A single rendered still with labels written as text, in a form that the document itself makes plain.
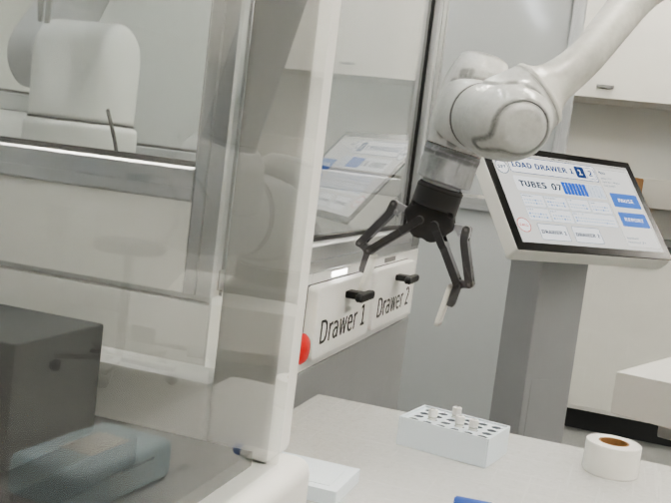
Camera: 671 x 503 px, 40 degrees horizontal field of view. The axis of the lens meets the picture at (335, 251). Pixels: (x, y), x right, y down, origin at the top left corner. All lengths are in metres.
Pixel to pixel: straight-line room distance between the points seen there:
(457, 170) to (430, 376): 1.84
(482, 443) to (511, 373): 1.27
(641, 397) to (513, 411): 0.91
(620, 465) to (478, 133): 0.47
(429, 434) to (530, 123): 0.43
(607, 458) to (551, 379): 1.24
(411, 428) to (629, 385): 0.48
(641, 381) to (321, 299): 0.54
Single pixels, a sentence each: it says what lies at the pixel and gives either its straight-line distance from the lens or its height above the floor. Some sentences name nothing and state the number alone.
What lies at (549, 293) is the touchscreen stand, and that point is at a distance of 2.42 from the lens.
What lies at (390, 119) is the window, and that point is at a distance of 1.75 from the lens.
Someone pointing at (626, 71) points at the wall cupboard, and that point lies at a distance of 4.75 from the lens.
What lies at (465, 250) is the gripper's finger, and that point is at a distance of 1.48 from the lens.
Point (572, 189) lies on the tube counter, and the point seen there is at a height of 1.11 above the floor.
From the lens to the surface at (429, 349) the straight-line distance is 3.22.
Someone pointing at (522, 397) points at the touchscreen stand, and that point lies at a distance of 2.44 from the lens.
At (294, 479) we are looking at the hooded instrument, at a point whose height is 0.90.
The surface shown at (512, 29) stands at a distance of 3.17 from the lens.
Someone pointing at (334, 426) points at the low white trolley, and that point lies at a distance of 1.29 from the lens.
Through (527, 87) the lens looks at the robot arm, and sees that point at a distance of 1.30.
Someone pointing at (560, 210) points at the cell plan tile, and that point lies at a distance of 2.36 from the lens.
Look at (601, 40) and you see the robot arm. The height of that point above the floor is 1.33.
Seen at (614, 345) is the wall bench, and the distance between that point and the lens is 4.42.
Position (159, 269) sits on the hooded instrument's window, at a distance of 0.45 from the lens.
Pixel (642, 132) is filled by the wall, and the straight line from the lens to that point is 5.08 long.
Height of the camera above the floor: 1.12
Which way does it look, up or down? 6 degrees down
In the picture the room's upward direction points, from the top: 7 degrees clockwise
